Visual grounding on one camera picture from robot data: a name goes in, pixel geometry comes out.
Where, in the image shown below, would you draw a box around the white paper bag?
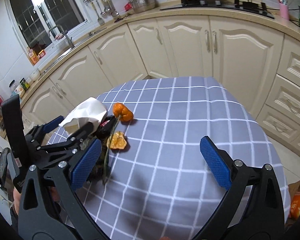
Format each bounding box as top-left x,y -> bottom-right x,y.
59,97 -> 108,138

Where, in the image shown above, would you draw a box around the blue grid tablecloth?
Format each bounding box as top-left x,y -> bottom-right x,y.
46,76 -> 290,240

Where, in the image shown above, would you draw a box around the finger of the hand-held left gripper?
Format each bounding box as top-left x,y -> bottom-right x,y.
25,116 -> 65,151
36,122 -> 97,170

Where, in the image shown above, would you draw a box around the hanging steel skimmer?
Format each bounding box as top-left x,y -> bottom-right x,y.
104,0 -> 119,18

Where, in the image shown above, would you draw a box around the small green jar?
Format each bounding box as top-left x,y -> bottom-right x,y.
19,77 -> 30,92

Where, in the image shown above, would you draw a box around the plastic jar black lid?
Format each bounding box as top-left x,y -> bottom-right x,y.
9,79 -> 25,99

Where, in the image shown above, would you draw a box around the steel faucet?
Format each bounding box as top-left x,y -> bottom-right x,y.
47,24 -> 75,49

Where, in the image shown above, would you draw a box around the sliding window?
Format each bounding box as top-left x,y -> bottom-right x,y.
5,0 -> 88,49

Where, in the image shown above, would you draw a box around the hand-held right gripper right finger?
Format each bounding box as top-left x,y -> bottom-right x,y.
199,136 -> 285,240

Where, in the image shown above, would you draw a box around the steel stock pot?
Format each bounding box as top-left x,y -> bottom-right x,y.
129,0 -> 157,13

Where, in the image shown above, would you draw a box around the person's left hand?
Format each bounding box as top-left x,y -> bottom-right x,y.
13,189 -> 22,212

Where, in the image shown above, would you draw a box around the orange box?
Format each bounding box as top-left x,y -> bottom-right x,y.
27,47 -> 39,64

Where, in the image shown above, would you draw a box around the hanging steel spatula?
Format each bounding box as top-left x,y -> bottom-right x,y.
96,1 -> 105,26

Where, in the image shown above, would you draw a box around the orange peel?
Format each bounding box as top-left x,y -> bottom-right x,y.
112,102 -> 134,123
106,131 -> 128,150

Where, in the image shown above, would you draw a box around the dark crumpled wrapper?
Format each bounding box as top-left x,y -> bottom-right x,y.
87,136 -> 112,182

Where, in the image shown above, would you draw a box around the pink utensil holder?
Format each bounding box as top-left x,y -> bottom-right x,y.
279,1 -> 290,20

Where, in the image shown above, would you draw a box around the cream base cabinets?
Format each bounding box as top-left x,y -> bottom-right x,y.
20,15 -> 300,155

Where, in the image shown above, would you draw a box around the black wrapper red label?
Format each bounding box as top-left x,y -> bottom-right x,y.
96,115 -> 120,139

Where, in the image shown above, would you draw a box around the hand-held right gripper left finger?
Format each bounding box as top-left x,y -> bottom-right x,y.
18,138 -> 102,240

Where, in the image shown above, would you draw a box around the steel sink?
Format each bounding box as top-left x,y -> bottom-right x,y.
51,27 -> 107,64

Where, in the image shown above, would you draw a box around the black glass gas stove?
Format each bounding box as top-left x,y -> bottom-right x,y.
160,0 -> 275,19

